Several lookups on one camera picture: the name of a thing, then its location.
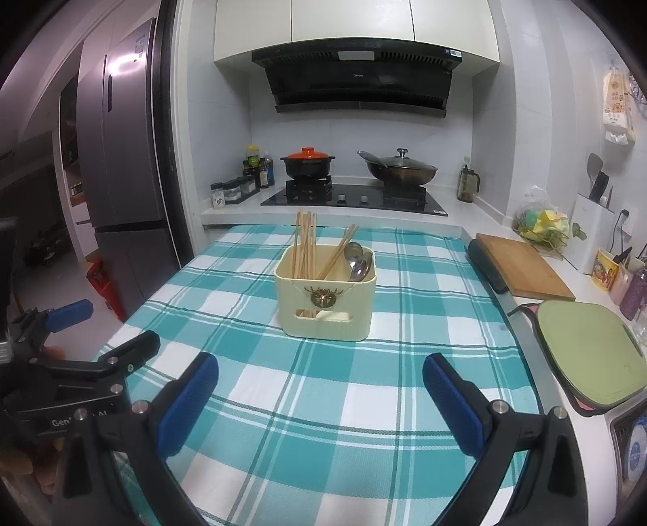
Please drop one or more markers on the black clay pot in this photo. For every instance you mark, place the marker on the black clay pot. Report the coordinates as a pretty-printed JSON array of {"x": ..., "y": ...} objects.
[{"x": 308, "y": 169}]

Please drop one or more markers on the small dark sauce bottle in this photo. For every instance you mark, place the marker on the small dark sauce bottle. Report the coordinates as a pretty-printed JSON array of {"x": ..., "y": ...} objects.
[{"x": 264, "y": 178}]

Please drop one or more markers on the red crate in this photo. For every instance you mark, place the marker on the red crate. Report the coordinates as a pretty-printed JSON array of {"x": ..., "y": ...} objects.
[{"x": 108, "y": 288}]

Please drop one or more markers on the person's left hand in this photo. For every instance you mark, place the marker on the person's left hand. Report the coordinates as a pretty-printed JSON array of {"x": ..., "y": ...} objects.
[{"x": 25, "y": 463}]

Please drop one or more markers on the white wall cabinet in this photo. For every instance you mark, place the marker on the white wall cabinet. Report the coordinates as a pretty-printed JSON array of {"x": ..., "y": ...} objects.
[{"x": 354, "y": 25}]

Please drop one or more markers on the green cutting board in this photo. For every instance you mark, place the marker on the green cutting board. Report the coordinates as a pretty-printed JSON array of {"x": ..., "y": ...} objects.
[{"x": 591, "y": 349}]

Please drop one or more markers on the white knife block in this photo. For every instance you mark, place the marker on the white knife block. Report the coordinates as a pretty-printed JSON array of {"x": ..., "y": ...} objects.
[{"x": 589, "y": 237}]

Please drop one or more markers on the dark door frame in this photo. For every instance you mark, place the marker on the dark door frame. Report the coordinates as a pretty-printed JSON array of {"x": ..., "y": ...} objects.
[{"x": 169, "y": 151}]

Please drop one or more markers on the wooden cutting board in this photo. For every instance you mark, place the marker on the wooden cutting board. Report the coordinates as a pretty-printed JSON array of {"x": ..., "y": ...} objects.
[{"x": 525, "y": 268}]

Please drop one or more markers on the cream utensil box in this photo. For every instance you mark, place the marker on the cream utensil box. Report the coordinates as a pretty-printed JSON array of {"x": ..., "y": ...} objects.
[{"x": 328, "y": 323}]

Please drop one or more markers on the blue patterned plate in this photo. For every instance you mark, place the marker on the blue patterned plate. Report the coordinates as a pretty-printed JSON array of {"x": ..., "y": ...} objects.
[{"x": 638, "y": 452}]

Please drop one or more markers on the black range hood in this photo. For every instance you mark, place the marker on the black range hood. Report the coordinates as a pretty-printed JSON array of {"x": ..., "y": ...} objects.
[{"x": 359, "y": 86}]

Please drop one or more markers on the metal spoon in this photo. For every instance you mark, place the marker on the metal spoon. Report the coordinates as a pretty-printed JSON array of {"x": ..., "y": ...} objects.
[
  {"x": 354, "y": 250},
  {"x": 359, "y": 270},
  {"x": 369, "y": 264}
]

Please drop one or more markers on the bundle of wooden chopsticks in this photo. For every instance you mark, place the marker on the bundle of wooden chopsticks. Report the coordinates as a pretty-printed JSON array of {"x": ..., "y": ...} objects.
[{"x": 306, "y": 243}]

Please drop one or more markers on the plastic bag of sponges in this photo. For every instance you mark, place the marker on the plastic bag of sponges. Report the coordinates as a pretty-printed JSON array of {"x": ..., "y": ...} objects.
[{"x": 541, "y": 220}]

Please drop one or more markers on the grey refrigerator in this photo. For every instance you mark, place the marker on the grey refrigerator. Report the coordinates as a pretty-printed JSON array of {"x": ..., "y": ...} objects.
[{"x": 126, "y": 151}]

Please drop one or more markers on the black glass cooktop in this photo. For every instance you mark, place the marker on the black glass cooktop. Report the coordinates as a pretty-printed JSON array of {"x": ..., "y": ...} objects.
[{"x": 354, "y": 207}]

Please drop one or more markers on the pink cup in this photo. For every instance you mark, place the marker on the pink cup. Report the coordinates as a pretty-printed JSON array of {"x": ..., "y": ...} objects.
[{"x": 620, "y": 283}]

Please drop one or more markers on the black rack of spice jars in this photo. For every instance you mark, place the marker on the black rack of spice jars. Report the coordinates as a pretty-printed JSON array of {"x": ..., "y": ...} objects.
[{"x": 241, "y": 189}]

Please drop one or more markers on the glass oil dispenser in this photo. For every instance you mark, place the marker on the glass oil dispenser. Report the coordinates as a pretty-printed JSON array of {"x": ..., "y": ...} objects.
[{"x": 467, "y": 184}]

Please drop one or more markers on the purple bottle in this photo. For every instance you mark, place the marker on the purple bottle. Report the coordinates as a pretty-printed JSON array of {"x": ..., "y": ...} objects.
[{"x": 634, "y": 293}]

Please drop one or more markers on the white spice jar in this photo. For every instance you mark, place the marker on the white spice jar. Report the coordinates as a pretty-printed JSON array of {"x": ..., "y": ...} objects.
[{"x": 218, "y": 197}]

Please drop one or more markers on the orange pot lid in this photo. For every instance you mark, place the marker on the orange pot lid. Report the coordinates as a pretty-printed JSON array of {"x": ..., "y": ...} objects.
[{"x": 308, "y": 153}]

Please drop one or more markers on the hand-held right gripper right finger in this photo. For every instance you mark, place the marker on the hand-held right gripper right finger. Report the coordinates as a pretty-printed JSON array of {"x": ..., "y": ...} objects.
[{"x": 450, "y": 402}]

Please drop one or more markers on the dark metal wok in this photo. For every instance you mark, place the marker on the dark metal wok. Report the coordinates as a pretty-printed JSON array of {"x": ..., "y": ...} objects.
[{"x": 404, "y": 176}]

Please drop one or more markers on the yellow printed cup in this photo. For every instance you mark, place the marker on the yellow printed cup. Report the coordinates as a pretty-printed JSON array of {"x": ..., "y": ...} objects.
[{"x": 605, "y": 270}]

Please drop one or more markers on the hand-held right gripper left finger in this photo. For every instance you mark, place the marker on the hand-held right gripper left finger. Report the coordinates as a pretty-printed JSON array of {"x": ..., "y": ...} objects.
[{"x": 189, "y": 404}]

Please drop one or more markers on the black burner grate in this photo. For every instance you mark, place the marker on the black burner grate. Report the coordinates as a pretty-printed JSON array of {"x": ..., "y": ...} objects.
[
  {"x": 308, "y": 189},
  {"x": 404, "y": 193}
]

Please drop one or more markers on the blue-label bottle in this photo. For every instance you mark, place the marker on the blue-label bottle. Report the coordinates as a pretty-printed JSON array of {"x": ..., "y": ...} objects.
[{"x": 268, "y": 172}]

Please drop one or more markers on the glass wok lid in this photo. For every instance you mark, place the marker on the glass wok lid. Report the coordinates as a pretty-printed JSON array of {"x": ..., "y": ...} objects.
[{"x": 403, "y": 162}]

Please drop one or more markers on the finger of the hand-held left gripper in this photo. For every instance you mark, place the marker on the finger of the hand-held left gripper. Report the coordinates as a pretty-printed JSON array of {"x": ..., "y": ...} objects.
[
  {"x": 71, "y": 313},
  {"x": 131, "y": 351}
]

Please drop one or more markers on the white wall socket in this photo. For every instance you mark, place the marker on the white wall socket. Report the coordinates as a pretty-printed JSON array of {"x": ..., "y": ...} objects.
[{"x": 626, "y": 220}]

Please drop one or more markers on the hanging printed bag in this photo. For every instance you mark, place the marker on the hanging printed bag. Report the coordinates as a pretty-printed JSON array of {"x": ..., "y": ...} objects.
[{"x": 617, "y": 106}]

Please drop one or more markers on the yellow-capped sauce bottle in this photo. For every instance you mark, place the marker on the yellow-capped sauce bottle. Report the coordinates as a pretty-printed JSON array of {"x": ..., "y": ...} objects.
[{"x": 252, "y": 159}]

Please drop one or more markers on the teal checked tablecloth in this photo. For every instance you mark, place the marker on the teal checked tablecloth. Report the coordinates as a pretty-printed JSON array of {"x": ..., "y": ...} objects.
[{"x": 323, "y": 389}]

